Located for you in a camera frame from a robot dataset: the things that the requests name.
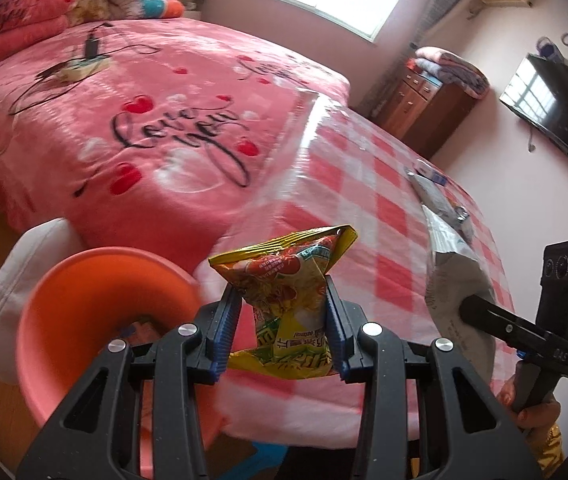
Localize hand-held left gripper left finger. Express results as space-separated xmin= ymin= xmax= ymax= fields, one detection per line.
xmin=16 ymin=287 xmax=243 ymax=480

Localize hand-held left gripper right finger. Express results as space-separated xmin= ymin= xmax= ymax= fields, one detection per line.
xmin=323 ymin=275 xmax=547 ymax=480

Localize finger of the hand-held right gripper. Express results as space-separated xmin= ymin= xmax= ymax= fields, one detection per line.
xmin=458 ymin=294 xmax=548 ymax=357

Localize grey white printed packet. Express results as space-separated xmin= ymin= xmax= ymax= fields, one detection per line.
xmin=421 ymin=204 xmax=497 ymax=386

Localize yellow snack packet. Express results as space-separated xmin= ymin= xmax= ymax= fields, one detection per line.
xmin=208 ymin=225 xmax=359 ymax=381

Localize white plastic drink bottle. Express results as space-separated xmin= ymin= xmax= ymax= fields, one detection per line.
xmin=406 ymin=170 xmax=475 ymax=243

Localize orange plastic bin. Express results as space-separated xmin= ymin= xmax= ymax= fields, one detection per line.
xmin=15 ymin=246 xmax=229 ymax=480

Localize person's right forearm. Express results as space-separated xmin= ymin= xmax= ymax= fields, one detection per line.
xmin=529 ymin=422 xmax=567 ymax=478

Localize person's right hand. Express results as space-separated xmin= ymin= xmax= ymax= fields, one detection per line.
xmin=496 ymin=374 xmax=563 ymax=434

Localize red white checkered tablecloth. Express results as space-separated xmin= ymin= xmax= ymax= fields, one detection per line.
xmin=214 ymin=91 xmax=515 ymax=448

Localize small blue box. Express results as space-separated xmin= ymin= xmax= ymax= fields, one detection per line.
xmin=416 ymin=160 xmax=449 ymax=186

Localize brown wooden cabinet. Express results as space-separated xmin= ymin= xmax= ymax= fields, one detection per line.
xmin=364 ymin=57 xmax=480 ymax=158

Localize pink bed blanket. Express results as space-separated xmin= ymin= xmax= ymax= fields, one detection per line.
xmin=0 ymin=17 xmax=352 ymax=261

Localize folded blanket on cabinet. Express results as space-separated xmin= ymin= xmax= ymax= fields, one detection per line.
xmin=406 ymin=46 xmax=489 ymax=98

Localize grey patterned curtain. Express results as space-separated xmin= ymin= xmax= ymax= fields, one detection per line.
xmin=411 ymin=0 xmax=465 ymax=51

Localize patterned beige pillow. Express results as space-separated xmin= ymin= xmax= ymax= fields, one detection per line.
xmin=66 ymin=0 xmax=114 ymax=26

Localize folded pink blanket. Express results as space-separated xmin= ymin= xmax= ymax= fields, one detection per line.
xmin=0 ymin=0 xmax=77 ymax=68

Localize black wall television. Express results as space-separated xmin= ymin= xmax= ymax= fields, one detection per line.
xmin=500 ymin=52 xmax=568 ymax=163

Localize blue wall hanging item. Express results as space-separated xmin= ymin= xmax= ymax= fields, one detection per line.
xmin=536 ymin=36 xmax=562 ymax=63

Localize white power strip with cables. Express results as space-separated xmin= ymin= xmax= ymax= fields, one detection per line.
xmin=8 ymin=22 xmax=162 ymax=116

